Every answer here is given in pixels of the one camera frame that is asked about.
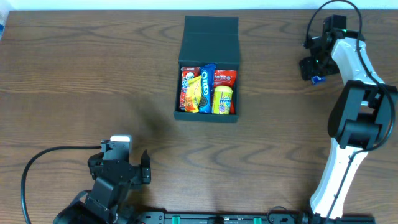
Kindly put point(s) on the yellow Julie's biscuit packet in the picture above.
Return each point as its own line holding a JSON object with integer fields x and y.
{"x": 193, "y": 95}

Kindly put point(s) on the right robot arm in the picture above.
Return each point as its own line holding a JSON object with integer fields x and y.
{"x": 360, "y": 122}

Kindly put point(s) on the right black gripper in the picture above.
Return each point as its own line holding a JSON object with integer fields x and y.
{"x": 314, "y": 69}

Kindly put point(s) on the red candy bag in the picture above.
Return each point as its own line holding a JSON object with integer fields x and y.
{"x": 225, "y": 78}

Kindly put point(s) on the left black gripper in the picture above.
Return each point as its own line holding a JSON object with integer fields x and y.
{"x": 137, "y": 172}

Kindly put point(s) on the dark green box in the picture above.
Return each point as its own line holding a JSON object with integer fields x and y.
{"x": 208, "y": 40}

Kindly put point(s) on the yellow gum canister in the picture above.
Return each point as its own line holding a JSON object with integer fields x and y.
{"x": 222, "y": 99}

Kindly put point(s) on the Hello Panda biscuit box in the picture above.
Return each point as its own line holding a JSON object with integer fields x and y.
{"x": 187, "y": 74}

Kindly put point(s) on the blue Oreo cookie pack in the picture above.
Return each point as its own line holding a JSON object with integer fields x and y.
{"x": 207, "y": 78}

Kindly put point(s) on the blue Eclipse mint tin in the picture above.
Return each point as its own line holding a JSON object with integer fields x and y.
{"x": 316, "y": 80}

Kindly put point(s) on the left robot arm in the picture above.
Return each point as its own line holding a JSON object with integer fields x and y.
{"x": 101, "y": 204}

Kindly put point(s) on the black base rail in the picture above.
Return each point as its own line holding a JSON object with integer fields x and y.
{"x": 272, "y": 218}

